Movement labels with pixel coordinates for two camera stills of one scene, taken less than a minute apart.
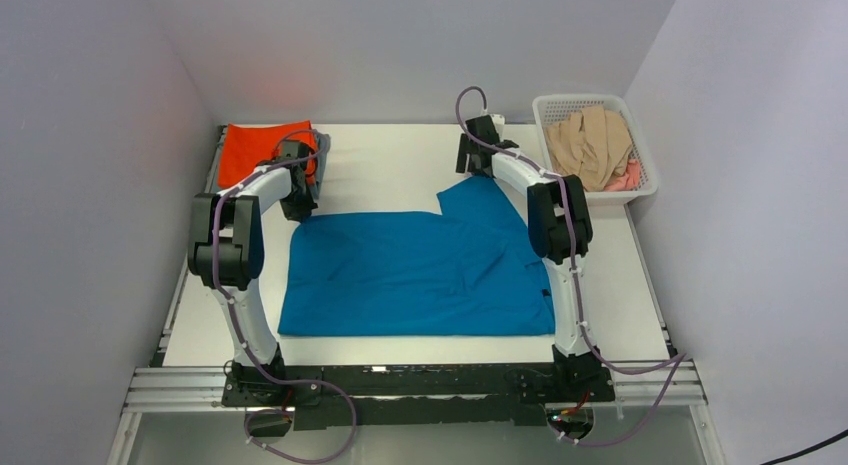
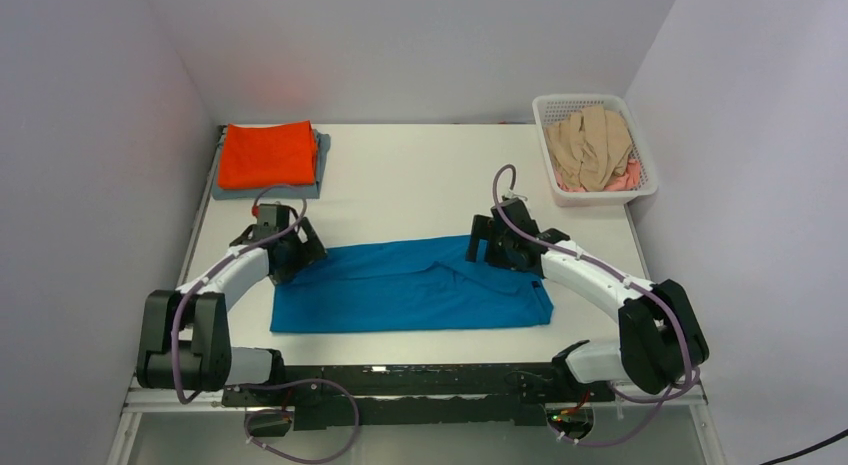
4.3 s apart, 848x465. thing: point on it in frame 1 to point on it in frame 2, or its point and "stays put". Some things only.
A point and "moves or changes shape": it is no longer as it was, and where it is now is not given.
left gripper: x=299 y=212 to x=308 y=253
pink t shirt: x=628 y=181 stays put
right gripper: x=472 y=165 to x=485 y=228
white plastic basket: x=548 y=108 stays put
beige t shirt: x=592 y=143 stays put
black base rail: x=331 y=398 stays put
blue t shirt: x=469 y=270 moves or changes shape
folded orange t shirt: x=245 y=147 stays put
